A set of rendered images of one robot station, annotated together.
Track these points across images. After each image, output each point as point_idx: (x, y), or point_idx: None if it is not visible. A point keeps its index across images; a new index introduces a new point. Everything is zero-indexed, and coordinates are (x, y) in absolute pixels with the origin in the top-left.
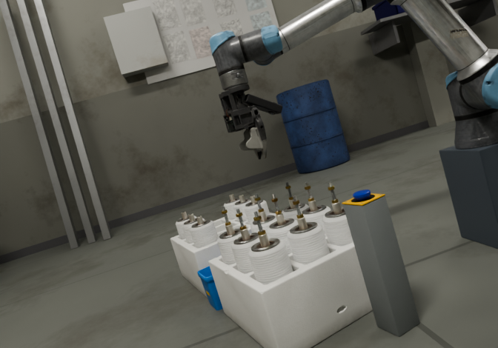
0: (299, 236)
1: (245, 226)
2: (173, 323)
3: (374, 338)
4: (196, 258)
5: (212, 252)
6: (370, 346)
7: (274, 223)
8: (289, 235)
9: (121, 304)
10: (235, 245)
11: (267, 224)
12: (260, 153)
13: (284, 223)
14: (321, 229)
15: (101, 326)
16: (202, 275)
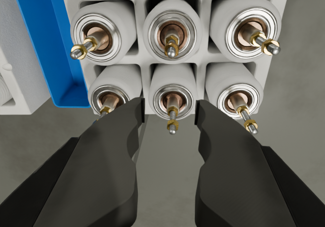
0: (263, 55)
1: (177, 110)
2: (91, 120)
3: (284, 8)
4: (36, 108)
5: (27, 87)
6: (288, 20)
7: (159, 46)
8: (240, 61)
9: (1, 146)
10: (177, 119)
11: (126, 45)
12: (144, 105)
13: (179, 34)
14: (279, 13)
15: (43, 161)
16: (79, 106)
